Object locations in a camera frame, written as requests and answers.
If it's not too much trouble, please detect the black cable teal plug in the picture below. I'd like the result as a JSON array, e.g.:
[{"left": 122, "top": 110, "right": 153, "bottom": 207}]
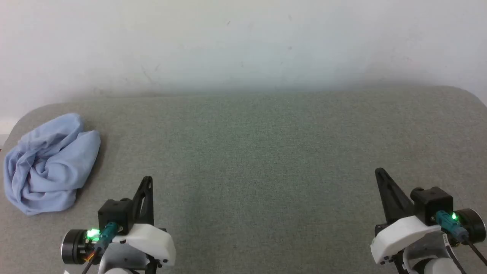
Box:
[
  {"left": 435, "top": 210, "right": 487, "bottom": 267},
  {"left": 81, "top": 222, "right": 119, "bottom": 274}
]

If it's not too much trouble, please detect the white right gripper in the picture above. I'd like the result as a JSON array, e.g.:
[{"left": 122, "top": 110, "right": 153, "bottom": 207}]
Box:
[{"left": 370, "top": 167, "right": 444, "bottom": 265}]

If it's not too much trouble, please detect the black left cable teal plug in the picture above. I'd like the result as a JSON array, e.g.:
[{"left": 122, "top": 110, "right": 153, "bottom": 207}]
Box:
[{"left": 81, "top": 222, "right": 119, "bottom": 274}]

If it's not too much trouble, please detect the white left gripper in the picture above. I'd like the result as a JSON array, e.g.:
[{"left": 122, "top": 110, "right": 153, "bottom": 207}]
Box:
[{"left": 113, "top": 176, "right": 177, "bottom": 268}]

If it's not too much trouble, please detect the light blue polo shirt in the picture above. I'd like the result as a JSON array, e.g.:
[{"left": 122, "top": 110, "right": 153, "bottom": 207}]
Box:
[{"left": 3, "top": 113, "right": 102, "bottom": 216}]

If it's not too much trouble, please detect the black right cable teal plug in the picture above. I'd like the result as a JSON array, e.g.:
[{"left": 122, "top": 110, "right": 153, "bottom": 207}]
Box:
[{"left": 435, "top": 210, "right": 487, "bottom": 267}]

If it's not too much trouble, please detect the grey fabric sofa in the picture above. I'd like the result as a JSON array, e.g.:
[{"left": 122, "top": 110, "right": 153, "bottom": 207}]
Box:
[{"left": 0, "top": 86, "right": 487, "bottom": 274}]

